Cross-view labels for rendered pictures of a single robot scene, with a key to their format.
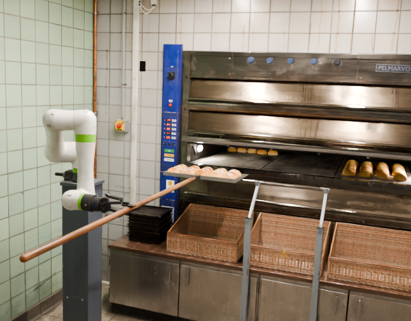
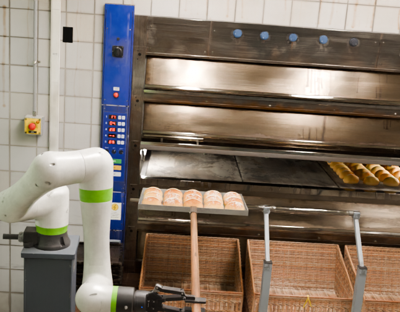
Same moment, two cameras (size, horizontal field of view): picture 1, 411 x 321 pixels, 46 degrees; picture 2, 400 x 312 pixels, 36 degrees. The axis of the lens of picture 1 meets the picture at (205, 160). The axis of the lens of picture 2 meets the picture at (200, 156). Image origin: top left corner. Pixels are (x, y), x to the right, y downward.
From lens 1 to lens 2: 132 cm
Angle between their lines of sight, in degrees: 22
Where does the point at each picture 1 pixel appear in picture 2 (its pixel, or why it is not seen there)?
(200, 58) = (161, 26)
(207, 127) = (173, 127)
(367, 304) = not seen: outside the picture
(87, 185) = (105, 267)
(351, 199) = (362, 215)
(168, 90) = (113, 72)
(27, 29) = not seen: outside the picture
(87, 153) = (105, 219)
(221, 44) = (194, 9)
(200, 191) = (160, 215)
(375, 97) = (397, 88)
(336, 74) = (351, 57)
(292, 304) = not seen: outside the picture
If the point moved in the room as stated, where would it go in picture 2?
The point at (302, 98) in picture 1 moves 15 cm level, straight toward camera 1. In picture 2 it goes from (308, 88) to (317, 92)
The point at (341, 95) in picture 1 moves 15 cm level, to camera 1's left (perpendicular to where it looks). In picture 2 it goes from (357, 85) to (335, 84)
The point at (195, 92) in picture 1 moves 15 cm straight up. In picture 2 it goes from (153, 76) to (155, 49)
